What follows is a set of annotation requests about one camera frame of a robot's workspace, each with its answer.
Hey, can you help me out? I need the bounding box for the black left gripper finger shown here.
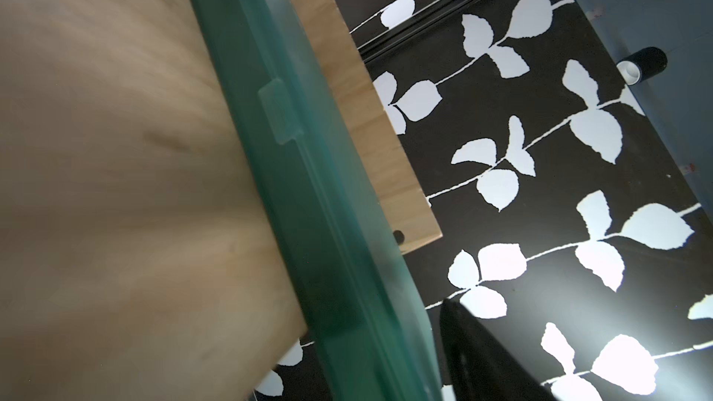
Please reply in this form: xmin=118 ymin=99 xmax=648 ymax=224
xmin=439 ymin=299 xmax=555 ymax=401

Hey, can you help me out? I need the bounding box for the dark green pencil case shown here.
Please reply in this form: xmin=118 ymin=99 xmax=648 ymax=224
xmin=191 ymin=0 xmax=441 ymax=400

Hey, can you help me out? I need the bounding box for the wooden two-tier shelf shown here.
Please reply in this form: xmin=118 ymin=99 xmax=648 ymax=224
xmin=1 ymin=0 xmax=428 ymax=400

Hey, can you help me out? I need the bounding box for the black cylindrical ceiling fixture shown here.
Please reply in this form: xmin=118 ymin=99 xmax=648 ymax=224
xmin=616 ymin=46 xmax=668 ymax=85

